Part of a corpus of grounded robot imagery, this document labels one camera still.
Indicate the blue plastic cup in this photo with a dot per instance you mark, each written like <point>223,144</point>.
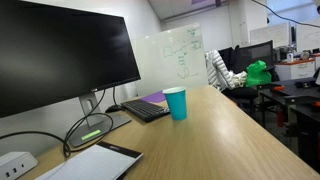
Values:
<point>176,105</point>

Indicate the black desk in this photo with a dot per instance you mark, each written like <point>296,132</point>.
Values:
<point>296,90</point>

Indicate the black keyboard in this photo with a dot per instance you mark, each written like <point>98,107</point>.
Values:
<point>145,110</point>

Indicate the whiteboard with green writing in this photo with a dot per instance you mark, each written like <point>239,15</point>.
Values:
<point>166,60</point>

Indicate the black computer mouse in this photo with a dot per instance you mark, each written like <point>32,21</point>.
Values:
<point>114,108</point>

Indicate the white puffer jacket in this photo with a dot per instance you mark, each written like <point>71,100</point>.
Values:
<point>220,71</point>

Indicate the green sticker on monitor base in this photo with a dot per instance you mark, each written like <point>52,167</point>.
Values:
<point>90,134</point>

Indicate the green plastic bag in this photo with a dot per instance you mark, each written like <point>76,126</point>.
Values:
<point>257,74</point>

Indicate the white drawing tablet black edge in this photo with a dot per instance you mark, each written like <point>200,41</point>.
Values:
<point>90,163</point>

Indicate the black mesh office chair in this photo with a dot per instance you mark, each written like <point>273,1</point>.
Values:
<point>256,53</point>

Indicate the black computer monitor with stand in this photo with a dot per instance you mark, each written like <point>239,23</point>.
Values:
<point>60,50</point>

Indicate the small orange object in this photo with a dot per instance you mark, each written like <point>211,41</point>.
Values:
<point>316,104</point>
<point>278,88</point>

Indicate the white partition board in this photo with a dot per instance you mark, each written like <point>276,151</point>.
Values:
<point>308,36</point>
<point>270,34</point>

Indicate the small bottle on cabinet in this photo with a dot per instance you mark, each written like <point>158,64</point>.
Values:
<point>290,56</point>

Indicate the white cabinet with orange top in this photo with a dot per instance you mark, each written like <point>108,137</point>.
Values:
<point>295,69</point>

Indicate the white power strip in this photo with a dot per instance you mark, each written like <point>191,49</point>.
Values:
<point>15,164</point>

